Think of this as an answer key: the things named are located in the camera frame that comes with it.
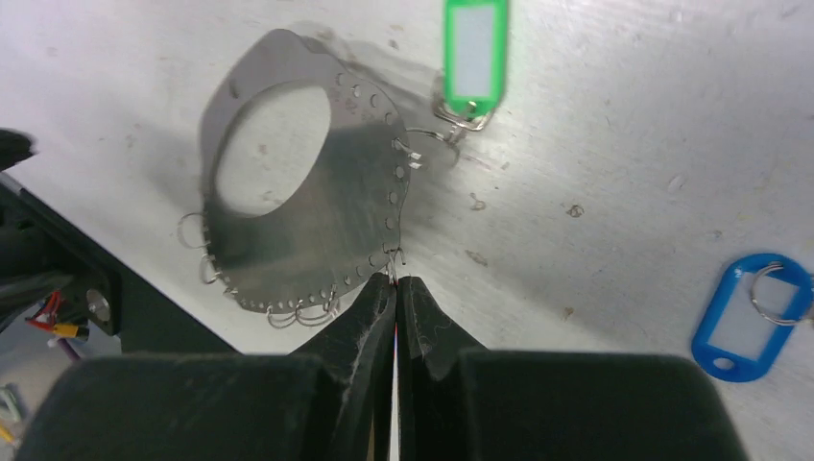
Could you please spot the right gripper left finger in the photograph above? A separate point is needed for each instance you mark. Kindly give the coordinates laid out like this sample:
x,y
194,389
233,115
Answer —
x,y
330,399

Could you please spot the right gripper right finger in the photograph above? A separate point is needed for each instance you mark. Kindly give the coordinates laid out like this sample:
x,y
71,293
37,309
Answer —
x,y
459,400

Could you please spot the large metal key ring plate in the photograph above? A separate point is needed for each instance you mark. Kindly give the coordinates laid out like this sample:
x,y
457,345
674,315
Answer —
x,y
341,226

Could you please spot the blue tagged key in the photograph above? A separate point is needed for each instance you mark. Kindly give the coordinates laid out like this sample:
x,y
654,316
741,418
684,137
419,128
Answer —
x,y
759,301

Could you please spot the green tagged key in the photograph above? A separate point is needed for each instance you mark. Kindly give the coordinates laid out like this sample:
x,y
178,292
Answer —
x,y
475,47

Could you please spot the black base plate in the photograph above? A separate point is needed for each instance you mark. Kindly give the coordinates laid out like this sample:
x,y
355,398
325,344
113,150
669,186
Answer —
x,y
46,259

